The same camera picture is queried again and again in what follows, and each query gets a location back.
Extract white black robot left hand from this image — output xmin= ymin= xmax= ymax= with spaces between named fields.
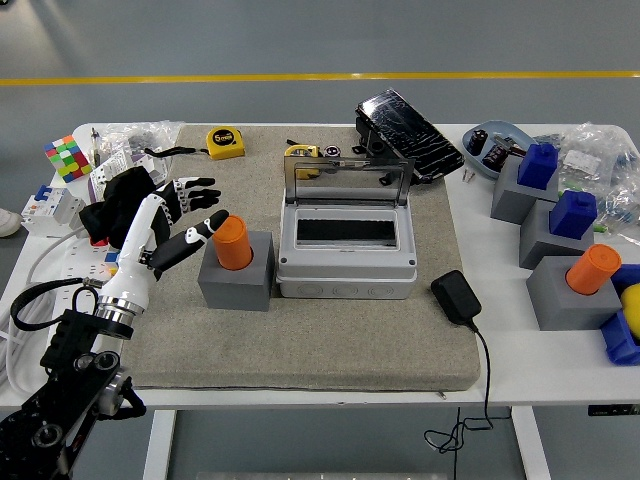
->
xmin=101 ymin=175 xmax=231 ymax=307

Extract grey electrical enclosure box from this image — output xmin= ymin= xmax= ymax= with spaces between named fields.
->
xmin=276 ymin=188 xmax=419 ymax=300

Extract smoky transparent box lid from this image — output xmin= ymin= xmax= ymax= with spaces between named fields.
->
xmin=283 ymin=154 xmax=416 ymax=207

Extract black cloth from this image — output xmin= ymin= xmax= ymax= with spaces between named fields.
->
xmin=78 ymin=166 xmax=159 ymax=250

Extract white power strip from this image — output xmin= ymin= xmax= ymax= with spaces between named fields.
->
xmin=47 ymin=238 xmax=124 ymax=321

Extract white circuit breaker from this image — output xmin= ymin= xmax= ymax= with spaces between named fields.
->
xmin=19 ymin=183 xmax=87 ymax=239

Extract clear plastic bag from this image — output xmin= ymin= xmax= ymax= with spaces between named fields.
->
xmin=94 ymin=119 xmax=187 ymax=171

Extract multicoloured puzzle cube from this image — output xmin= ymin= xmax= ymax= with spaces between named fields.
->
xmin=43 ymin=134 xmax=94 ymax=184

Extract grey block with round hole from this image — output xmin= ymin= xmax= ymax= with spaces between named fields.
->
xmin=197 ymin=230 xmax=276 ymax=312

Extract yellow tape measure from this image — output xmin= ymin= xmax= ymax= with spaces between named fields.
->
xmin=283 ymin=143 xmax=322 ymax=180
xmin=206 ymin=126 xmax=247 ymax=161

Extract white shoe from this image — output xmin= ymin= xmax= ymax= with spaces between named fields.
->
xmin=0 ymin=207 xmax=24 ymax=239

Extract grey-brown mat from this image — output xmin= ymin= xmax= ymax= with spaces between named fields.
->
xmin=122 ymin=123 xmax=482 ymax=392

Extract white table leg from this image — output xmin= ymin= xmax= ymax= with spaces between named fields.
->
xmin=510 ymin=407 xmax=552 ymax=480
xmin=142 ymin=409 xmax=177 ymax=480

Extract grey block holder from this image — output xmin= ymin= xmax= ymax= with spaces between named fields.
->
xmin=490 ymin=156 xmax=560 ymax=225
xmin=525 ymin=255 xmax=624 ymax=332
xmin=518 ymin=199 xmax=596 ymax=271

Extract blue shallow dish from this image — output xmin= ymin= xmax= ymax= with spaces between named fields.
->
xmin=461 ymin=119 xmax=534 ymax=181

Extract small silver red tool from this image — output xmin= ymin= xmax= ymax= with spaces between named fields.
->
xmin=493 ymin=133 xmax=527 ymax=156

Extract blue plastic block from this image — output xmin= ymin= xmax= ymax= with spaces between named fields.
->
xmin=517 ymin=143 xmax=560 ymax=190
xmin=549 ymin=189 xmax=599 ymax=239

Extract clear bags of small parts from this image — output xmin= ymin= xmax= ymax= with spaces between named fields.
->
xmin=532 ymin=122 xmax=640 ymax=236

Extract blue plastic bin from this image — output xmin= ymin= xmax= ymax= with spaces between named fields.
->
xmin=598 ymin=263 xmax=640 ymax=368

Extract yellow rounded object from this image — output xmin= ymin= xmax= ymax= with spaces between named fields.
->
xmin=619 ymin=284 xmax=640 ymax=345

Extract black table control panel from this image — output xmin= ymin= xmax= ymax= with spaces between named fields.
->
xmin=587 ymin=403 xmax=640 ymax=418

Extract black lanyard strap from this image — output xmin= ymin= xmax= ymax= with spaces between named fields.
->
xmin=143 ymin=145 xmax=211 ymax=159

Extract white coiled cable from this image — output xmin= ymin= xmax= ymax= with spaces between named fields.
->
xmin=0 ymin=224 xmax=86 ymax=399

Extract black power adapter with cord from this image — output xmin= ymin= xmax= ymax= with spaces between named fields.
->
xmin=424 ymin=269 xmax=497 ymax=455

